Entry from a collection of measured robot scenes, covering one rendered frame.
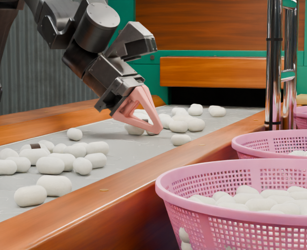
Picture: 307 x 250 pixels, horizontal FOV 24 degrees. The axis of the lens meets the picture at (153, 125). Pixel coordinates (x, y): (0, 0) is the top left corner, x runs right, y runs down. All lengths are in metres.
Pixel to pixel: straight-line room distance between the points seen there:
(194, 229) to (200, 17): 1.20
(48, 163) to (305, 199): 0.30
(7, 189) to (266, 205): 0.27
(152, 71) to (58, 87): 2.00
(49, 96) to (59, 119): 2.48
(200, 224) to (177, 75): 1.13
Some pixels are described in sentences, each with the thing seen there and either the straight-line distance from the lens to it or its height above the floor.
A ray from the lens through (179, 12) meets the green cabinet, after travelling 1.78.
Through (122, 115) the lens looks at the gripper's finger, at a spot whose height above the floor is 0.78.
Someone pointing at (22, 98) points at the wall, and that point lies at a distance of 3.86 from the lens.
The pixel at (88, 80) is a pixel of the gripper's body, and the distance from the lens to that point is 1.19.
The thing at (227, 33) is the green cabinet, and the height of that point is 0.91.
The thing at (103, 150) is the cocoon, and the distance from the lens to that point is 0.99.
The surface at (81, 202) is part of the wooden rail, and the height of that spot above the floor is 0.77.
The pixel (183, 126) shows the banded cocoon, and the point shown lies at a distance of 1.24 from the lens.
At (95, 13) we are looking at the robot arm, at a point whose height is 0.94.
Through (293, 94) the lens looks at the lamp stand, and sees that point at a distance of 1.29.
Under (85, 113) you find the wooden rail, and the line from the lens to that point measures 1.40.
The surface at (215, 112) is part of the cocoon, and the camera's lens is 1.50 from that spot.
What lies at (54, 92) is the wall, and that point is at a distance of 3.77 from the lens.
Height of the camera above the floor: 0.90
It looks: 7 degrees down
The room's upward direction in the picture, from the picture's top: straight up
